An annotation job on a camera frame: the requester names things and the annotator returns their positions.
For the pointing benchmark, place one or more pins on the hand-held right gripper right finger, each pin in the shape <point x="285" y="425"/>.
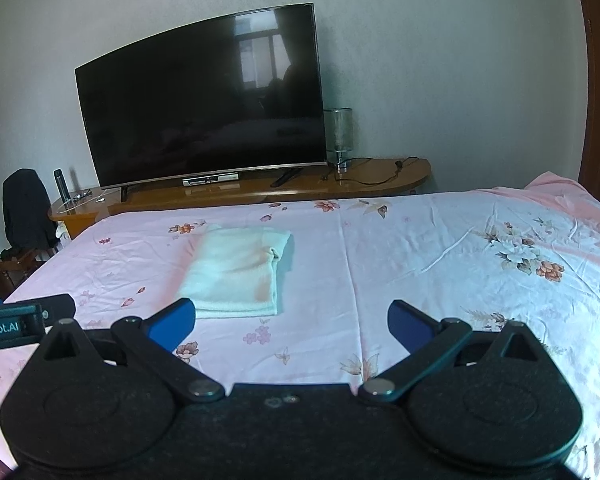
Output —
<point x="409" y="324"/>

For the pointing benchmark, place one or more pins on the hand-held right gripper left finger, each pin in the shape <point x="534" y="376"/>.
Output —
<point x="172" y="325"/>

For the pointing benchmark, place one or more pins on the white knit sweater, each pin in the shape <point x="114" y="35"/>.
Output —
<point x="235" y="270"/>

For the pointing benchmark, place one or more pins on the pink floral bedsheet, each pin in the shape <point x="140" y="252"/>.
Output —
<point x="430" y="270"/>

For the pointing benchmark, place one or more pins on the chair with dark garment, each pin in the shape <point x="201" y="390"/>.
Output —
<point x="27" y="210"/>

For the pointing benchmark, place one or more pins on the eyeglasses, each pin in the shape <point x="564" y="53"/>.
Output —
<point x="83" y="194"/>

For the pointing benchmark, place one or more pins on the dark bottle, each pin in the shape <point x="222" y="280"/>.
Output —
<point x="61" y="185"/>

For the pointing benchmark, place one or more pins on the silver set-top box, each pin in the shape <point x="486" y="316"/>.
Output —
<point x="210" y="179"/>

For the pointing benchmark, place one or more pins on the wooden television stand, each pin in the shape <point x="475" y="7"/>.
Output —
<point x="260" y="192"/>

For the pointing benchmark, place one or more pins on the glass table lamp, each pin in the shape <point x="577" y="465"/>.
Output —
<point x="338" y="130"/>

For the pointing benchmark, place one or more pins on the black curved television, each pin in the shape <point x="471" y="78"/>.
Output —
<point x="200" y="100"/>

